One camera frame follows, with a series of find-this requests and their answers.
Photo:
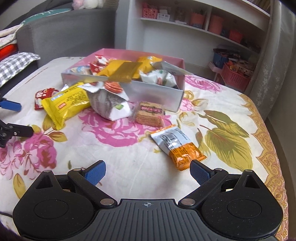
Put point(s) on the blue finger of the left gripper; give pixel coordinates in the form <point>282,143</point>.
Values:
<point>10,105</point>
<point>20,130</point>

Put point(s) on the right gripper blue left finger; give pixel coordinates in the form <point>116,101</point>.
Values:
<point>95,172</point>

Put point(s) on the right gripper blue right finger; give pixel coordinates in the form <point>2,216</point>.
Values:
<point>200,172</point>

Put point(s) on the orange silver snack packet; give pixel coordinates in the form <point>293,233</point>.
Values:
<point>174,143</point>

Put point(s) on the red strawberry snack packet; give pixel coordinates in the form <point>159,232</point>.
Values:
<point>43,94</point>

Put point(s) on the yellow snack packet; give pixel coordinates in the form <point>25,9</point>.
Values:
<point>66,104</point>

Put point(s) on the white peach snack bag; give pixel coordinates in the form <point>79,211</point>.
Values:
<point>109,102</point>

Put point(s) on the grey checked pillow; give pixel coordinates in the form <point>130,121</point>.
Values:
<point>14,64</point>

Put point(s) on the floral tablecloth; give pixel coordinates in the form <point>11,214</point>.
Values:
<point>223,123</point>

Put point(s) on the red folded cloth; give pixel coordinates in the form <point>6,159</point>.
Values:
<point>8,51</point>

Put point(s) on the brown wafer biscuit packet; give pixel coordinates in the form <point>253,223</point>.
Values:
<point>150,114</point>

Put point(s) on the white blue pastry packet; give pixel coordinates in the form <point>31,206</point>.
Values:
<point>83,70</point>

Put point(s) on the red white candy packet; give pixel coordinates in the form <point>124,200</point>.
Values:
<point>98,64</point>

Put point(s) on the teal cushion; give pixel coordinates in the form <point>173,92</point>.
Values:
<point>44,14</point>

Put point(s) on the grey sofa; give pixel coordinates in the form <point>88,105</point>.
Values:
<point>72,34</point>

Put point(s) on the pink plastic basket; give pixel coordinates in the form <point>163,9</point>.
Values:
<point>234,79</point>

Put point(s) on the white nut snack packet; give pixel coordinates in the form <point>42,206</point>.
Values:
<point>159,77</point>

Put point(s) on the gold wafer bar packet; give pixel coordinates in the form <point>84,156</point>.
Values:
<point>125,72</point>

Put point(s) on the yellow cake packet middle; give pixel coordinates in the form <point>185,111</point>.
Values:
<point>111,68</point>

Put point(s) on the yellow cake packet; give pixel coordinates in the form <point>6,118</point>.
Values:
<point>146,65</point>
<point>111,68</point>

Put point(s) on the pink snack box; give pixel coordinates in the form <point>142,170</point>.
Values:
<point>136,91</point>

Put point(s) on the white lace curtain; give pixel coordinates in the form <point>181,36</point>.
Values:
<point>274,59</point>

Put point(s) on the blue storage box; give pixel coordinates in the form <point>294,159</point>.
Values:
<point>220,59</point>

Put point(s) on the silver grey snack packet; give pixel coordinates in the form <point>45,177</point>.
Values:
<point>173,69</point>

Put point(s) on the yellow cake packet back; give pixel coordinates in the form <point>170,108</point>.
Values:
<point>146,65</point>

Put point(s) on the pink white plush toy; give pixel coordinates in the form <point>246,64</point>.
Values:
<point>87,4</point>

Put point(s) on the white bookshelf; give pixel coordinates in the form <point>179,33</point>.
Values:
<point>171,34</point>

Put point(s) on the red small basket on shelf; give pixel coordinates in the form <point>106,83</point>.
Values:
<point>235,36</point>

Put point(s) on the pink cup right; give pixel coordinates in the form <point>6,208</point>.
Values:
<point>216,24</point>

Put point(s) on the pink cup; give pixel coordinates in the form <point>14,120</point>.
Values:
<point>216,24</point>
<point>197,20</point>

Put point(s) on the pink cup left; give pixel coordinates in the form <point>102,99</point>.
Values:
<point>197,20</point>

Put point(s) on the pink lattice basket on shelf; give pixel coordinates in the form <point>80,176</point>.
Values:
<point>149,13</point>

